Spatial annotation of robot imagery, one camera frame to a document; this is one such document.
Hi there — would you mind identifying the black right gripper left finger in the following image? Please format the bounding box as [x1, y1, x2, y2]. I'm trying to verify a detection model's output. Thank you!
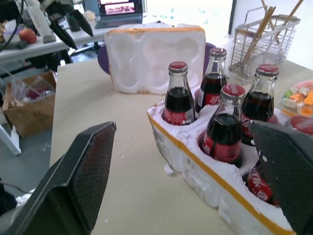
[7, 121, 117, 235]

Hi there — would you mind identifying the brown cardboard box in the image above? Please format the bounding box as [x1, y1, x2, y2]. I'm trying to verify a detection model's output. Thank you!
[2, 70, 57, 138]

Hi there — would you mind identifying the pile of colourful snack packets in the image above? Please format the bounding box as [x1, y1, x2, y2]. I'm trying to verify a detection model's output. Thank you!
[278, 79, 313, 118]

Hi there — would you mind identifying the dark cylindrical cup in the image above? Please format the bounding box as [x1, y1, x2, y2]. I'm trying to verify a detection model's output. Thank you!
[67, 11, 82, 32]

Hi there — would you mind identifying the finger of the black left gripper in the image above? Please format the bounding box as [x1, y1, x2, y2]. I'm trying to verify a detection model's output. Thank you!
[72, 9, 94, 38]
[49, 22, 78, 49]

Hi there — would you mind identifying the dark grey laptop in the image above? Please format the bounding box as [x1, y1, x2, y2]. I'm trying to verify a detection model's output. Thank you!
[94, 0, 144, 29]

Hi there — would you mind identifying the wooden chopstick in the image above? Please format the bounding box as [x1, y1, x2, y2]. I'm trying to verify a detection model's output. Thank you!
[243, 6, 272, 65]
[246, 6, 276, 65]
[260, 0, 276, 30]
[276, 0, 305, 44]

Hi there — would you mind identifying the clear plastic bag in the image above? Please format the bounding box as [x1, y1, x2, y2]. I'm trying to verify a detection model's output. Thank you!
[11, 75, 56, 101]

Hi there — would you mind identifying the glass cola bottle red cap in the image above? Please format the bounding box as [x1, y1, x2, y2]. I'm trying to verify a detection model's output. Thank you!
[241, 63, 280, 146]
[246, 115, 313, 208]
[195, 47, 228, 114]
[162, 61, 197, 126]
[197, 83, 246, 168]

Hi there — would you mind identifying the white foam lid yellow tape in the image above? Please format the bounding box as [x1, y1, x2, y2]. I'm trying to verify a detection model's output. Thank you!
[104, 23, 206, 95]

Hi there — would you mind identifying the red apple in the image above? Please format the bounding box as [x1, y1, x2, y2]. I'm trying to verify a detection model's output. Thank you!
[19, 28, 37, 44]

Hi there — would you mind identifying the white foam crate yellow tape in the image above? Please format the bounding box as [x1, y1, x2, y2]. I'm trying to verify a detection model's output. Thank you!
[146, 85, 298, 235]

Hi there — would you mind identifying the white table leg frame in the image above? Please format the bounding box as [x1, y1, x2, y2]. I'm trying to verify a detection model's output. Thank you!
[0, 122, 22, 156]

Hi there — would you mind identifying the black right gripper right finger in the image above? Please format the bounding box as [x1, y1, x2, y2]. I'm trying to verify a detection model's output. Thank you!
[249, 119, 313, 235]

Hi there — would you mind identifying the purple round object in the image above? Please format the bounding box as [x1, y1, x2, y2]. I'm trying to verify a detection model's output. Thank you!
[97, 43, 218, 75]

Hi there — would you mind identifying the silver wire utensil rack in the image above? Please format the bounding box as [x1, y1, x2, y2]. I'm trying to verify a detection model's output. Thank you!
[228, 8, 301, 79]

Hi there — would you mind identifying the black cable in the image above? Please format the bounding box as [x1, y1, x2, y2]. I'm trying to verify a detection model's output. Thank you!
[0, 0, 26, 52]

